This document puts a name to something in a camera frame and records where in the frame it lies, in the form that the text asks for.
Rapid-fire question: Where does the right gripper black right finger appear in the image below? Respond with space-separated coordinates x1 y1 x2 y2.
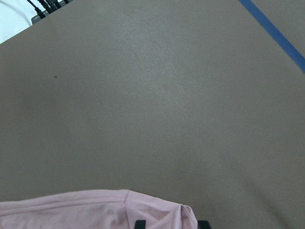
198 220 212 229

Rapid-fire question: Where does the pink Snoopy t-shirt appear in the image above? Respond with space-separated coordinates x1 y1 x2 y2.
0 189 198 229

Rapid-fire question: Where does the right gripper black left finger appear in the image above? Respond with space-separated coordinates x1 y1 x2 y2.
134 220 146 229

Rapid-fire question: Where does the black hub with cables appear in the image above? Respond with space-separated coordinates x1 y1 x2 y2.
27 0 72 25

